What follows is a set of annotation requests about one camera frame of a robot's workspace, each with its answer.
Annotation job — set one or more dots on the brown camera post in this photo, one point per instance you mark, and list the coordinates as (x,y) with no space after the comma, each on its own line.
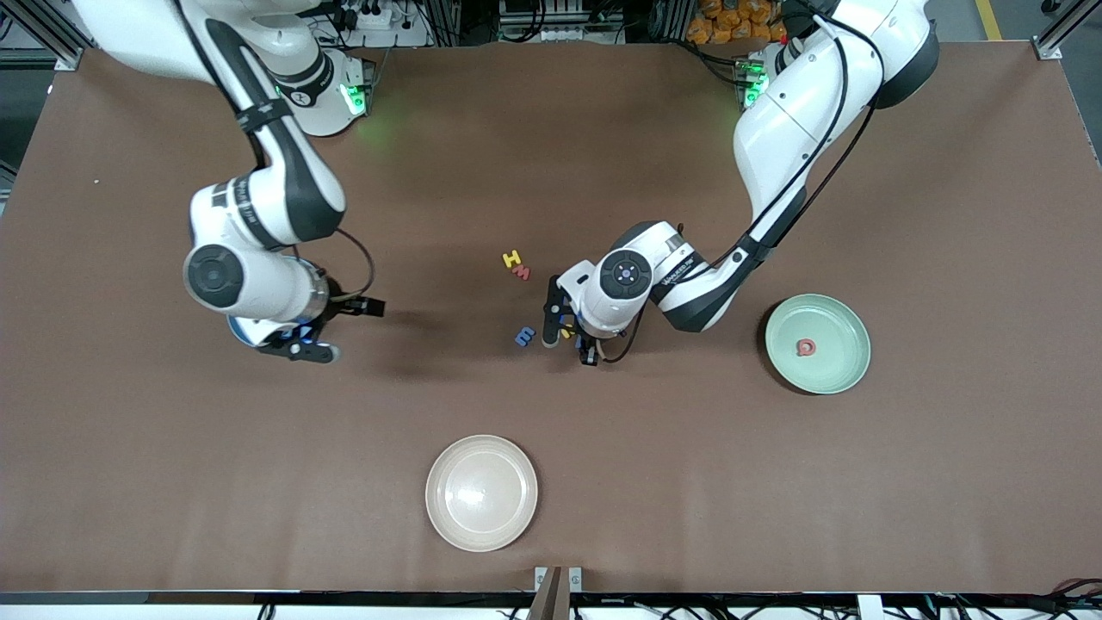
(547,603)

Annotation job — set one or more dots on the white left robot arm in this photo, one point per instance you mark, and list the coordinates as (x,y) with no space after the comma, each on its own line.
(775,112)

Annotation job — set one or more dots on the white power strip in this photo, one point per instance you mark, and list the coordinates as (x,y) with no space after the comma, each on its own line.
(370,17)
(568,33)

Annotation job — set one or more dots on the aluminium frame post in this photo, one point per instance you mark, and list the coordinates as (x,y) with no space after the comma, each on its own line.
(1049,50)
(69,58)

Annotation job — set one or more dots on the blue foam letter E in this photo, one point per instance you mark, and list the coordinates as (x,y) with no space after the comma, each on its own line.
(524,337)

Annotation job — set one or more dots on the beige plate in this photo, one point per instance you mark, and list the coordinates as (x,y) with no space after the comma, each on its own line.
(482,492)

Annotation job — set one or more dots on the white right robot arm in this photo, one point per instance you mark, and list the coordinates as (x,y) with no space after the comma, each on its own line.
(284,198)

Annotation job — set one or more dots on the black arm base connector box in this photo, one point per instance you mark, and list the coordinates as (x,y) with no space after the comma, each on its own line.
(749,86)
(357,95)

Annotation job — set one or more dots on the blue plate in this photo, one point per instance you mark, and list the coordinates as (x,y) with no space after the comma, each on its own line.
(241,331)

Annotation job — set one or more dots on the pale green plate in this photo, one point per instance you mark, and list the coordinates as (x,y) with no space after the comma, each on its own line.
(831,370)

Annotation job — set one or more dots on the red foam letter m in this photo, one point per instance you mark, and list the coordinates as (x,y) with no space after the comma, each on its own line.
(522,274)

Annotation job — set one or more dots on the yellow foam letter H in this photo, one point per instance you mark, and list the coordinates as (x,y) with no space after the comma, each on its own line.
(512,258)

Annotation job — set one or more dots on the pile of orange objects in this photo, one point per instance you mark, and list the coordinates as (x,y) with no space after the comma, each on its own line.
(732,21)

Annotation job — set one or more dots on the red foam letter Q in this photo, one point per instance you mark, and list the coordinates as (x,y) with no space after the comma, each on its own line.
(807,348)

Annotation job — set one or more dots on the small grey metal bracket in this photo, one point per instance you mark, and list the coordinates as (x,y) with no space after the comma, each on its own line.
(575,579)
(540,579)

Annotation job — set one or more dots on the dark equipment rack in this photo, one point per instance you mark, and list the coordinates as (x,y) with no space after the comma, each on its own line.
(516,13)

